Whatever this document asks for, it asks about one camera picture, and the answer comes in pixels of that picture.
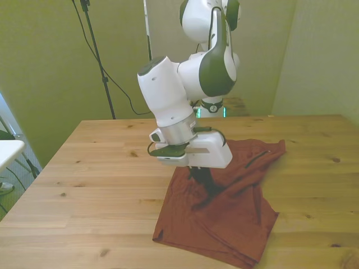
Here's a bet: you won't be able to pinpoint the white folding table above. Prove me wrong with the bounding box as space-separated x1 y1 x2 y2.
0 116 43 179

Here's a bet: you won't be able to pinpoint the wooden robot pedestal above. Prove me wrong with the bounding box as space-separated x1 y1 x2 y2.
223 97 251 117

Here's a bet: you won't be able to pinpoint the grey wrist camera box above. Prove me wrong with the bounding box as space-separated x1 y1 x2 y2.
148 143 189 168

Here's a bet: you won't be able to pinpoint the white shoe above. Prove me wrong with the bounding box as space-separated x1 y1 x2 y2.
0 181 16 194

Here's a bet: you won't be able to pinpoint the black tripod stand pole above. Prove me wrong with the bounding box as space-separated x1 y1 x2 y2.
80 0 117 120

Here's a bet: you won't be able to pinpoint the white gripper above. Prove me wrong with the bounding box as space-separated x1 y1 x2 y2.
185 131 233 196

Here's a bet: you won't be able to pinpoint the rust red shorts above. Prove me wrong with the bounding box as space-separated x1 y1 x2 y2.
151 138 287 269

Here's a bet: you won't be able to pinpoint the black stand cable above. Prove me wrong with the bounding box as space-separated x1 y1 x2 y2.
71 0 152 116

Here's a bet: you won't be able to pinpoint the white door frame strip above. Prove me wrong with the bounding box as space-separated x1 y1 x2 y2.
143 0 154 61

